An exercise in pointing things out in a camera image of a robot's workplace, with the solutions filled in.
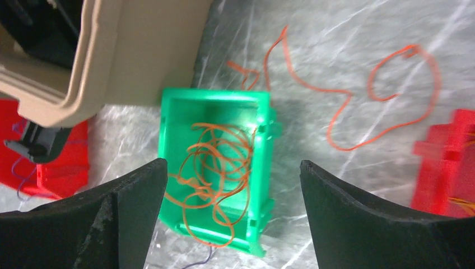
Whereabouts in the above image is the red plastic bin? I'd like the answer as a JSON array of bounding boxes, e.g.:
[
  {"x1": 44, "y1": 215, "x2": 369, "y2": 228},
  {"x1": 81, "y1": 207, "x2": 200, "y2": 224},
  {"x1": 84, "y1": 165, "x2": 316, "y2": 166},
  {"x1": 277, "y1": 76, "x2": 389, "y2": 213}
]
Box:
[
  {"x1": 1, "y1": 99, "x2": 90, "y2": 200},
  {"x1": 411, "y1": 109, "x2": 474, "y2": 218}
]

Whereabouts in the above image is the red plastic bin left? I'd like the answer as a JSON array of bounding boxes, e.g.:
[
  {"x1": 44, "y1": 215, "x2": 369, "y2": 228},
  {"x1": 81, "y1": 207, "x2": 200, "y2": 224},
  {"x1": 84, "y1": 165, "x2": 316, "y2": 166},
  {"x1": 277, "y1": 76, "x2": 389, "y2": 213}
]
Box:
[{"x1": 1, "y1": 99, "x2": 90, "y2": 200}]

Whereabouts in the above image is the tan plastic toolbox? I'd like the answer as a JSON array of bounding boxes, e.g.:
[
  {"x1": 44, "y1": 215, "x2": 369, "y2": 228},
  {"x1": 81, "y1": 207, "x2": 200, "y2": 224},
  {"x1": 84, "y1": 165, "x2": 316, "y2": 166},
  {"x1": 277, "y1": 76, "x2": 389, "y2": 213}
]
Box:
[{"x1": 0, "y1": 0, "x2": 214, "y2": 164}]

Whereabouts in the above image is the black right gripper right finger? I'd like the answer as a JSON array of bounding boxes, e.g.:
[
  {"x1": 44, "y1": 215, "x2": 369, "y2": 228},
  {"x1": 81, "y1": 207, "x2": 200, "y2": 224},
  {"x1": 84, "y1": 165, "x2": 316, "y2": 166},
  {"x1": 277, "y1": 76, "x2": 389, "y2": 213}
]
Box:
[{"x1": 300, "y1": 160, "x2": 474, "y2": 268}]

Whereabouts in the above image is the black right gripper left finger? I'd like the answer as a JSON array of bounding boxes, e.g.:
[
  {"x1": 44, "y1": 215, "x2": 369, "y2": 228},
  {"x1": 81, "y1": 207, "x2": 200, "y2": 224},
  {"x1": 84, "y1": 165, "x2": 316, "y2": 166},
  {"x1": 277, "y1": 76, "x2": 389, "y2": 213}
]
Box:
[{"x1": 1, "y1": 159, "x2": 167, "y2": 268}]

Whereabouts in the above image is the black toolbox tray insert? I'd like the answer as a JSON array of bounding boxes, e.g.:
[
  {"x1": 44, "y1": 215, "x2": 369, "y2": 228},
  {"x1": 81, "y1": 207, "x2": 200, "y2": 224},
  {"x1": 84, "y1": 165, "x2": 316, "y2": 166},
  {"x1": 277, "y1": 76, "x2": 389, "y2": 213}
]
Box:
[{"x1": 1, "y1": 0, "x2": 83, "y2": 69}]

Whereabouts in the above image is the green plastic bin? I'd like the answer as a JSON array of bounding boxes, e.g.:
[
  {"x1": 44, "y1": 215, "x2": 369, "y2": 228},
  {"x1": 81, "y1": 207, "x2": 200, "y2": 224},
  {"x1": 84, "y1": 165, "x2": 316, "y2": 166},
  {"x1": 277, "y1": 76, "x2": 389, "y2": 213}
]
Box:
[{"x1": 158, "y1": 88, "x2": 281, "y2": 257}]

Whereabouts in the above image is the red orange wire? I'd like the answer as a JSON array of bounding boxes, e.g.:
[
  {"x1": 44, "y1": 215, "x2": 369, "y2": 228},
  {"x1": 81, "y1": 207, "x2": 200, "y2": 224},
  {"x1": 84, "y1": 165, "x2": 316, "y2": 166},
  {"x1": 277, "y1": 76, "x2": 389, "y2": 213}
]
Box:
[{"x1": 226, "y1": 25, "x2": 443, "y2": 152}]

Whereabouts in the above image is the red plastic bin right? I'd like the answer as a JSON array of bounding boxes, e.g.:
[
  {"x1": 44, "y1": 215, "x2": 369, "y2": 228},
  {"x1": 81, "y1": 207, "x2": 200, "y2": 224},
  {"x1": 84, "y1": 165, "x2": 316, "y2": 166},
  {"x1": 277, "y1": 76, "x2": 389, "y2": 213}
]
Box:
[{"x1": 411, "y1": 109, "x2": 474, "y2": 218}]

